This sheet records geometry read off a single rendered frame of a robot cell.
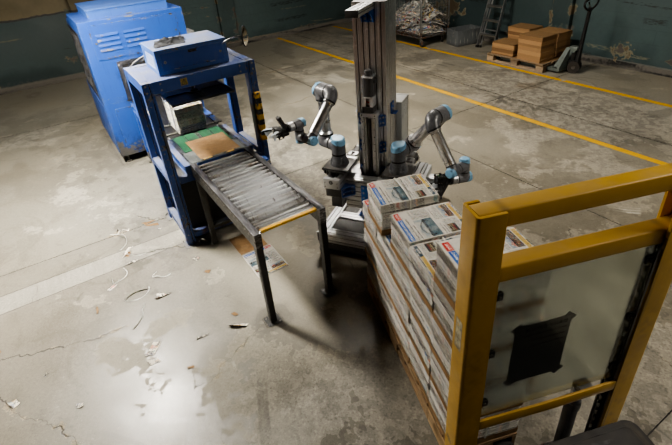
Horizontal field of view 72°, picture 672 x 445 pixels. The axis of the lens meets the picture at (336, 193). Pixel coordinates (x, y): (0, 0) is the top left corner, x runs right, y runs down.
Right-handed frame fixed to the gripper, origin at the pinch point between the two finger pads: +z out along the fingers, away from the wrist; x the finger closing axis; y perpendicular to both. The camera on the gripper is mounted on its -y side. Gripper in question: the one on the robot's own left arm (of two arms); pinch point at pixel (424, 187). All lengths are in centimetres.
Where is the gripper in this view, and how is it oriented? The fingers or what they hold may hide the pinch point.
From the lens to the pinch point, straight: 334.7
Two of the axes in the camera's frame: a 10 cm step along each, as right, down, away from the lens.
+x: 2.3, 4.9, -8.4
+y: -0.7, -8.6, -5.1
